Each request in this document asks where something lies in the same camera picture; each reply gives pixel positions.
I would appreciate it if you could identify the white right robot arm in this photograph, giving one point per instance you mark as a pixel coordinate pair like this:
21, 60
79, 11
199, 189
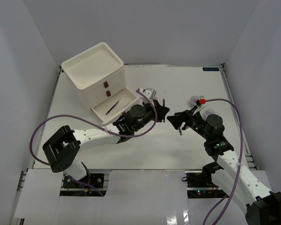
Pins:
260, 205

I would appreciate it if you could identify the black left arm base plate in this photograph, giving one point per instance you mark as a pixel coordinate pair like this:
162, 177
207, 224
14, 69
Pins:
95, 179

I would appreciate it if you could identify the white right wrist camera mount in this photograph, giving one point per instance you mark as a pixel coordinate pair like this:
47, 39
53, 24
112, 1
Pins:
201, 104

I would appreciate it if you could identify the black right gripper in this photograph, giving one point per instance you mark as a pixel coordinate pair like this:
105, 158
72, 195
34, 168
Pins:
181, 117

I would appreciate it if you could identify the white drawer cabinet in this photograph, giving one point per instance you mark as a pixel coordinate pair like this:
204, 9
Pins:
98, 55

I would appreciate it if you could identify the purple gel pen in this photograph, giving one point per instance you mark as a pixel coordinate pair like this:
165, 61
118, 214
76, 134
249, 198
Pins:
117, 102

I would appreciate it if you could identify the clear paper clip jar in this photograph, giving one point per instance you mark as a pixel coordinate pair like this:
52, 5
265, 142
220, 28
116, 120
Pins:
209, 112
192, 101

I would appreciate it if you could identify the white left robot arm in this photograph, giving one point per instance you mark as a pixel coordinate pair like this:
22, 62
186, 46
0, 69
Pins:
63, 146

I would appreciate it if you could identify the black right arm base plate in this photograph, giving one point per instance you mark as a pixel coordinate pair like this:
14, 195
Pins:
197, 180

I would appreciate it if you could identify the blue table label sticker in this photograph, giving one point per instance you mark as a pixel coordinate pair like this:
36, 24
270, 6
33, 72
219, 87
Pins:
210, 69

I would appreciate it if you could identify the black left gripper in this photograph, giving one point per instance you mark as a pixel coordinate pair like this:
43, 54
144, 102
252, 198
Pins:
162, 110

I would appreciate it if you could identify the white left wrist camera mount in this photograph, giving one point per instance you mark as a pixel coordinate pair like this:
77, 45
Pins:
149, 93

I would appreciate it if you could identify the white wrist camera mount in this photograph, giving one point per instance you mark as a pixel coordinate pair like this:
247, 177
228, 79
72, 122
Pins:
149, 93
201, 104

